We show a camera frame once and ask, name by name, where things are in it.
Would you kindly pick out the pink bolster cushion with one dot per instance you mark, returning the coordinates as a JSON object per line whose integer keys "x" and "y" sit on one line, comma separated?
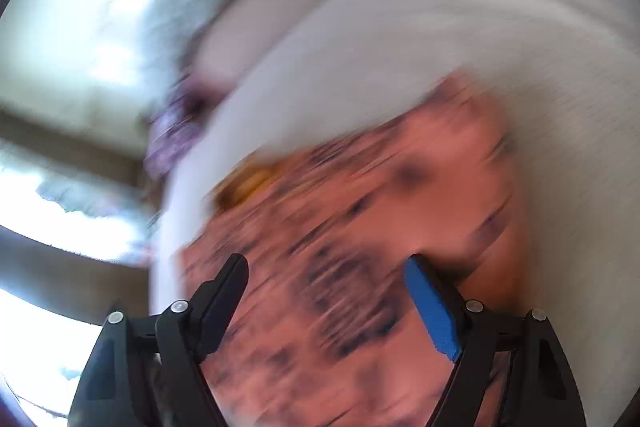
{"x": 260, "y": 22}

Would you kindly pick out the light quilted bed cover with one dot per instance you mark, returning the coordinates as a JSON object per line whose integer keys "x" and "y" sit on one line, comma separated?
{"x": 500, "y": 7}

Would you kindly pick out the brown wooden window frame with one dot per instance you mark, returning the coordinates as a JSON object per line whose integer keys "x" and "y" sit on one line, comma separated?
{"x": 60, "y": 277}

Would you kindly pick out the orange floral blouse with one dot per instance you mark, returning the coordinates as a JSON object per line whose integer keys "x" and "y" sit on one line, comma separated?
{"x": 350, "y": 217}

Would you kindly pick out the purple floral cloth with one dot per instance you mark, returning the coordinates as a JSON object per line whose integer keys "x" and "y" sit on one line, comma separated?
{"x": 172, "y": 132}

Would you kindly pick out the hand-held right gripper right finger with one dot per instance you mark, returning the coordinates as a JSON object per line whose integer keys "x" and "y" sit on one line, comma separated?
{"x": 432, "y": 307}

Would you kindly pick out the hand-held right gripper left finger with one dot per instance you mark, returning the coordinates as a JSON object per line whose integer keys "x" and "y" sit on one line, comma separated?
{"x": 225, "y": 302}

